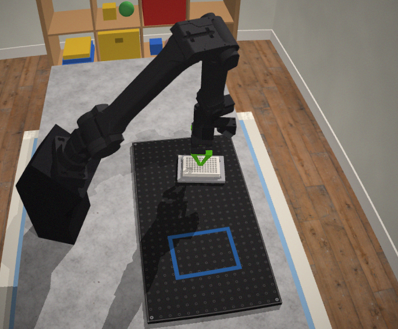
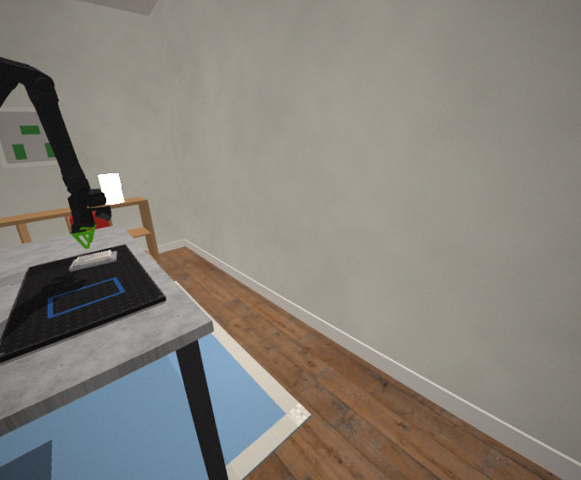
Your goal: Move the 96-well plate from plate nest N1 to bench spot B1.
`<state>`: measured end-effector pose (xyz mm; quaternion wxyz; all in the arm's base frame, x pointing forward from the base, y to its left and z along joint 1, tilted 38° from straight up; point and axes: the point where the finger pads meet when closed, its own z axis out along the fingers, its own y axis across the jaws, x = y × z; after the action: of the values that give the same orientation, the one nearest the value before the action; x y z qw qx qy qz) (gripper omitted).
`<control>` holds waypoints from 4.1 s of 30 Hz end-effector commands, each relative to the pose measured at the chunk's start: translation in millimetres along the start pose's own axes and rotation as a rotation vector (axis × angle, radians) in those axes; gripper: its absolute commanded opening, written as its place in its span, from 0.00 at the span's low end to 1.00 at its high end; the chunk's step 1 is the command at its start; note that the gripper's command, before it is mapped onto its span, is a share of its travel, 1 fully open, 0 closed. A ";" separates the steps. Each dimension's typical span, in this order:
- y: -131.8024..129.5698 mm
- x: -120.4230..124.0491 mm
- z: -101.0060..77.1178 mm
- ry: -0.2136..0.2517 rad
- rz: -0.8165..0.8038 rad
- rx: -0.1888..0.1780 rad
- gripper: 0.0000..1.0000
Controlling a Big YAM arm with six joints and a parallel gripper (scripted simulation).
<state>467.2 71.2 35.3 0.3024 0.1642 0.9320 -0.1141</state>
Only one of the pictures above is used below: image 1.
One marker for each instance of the blue tape outline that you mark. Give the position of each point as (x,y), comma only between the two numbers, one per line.
(172,251)

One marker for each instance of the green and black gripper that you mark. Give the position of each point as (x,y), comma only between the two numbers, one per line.
(196,141)

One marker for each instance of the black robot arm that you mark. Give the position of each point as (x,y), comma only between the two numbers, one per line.
(99,135)

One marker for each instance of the white well plate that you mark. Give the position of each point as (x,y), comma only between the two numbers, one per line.
(210,168)

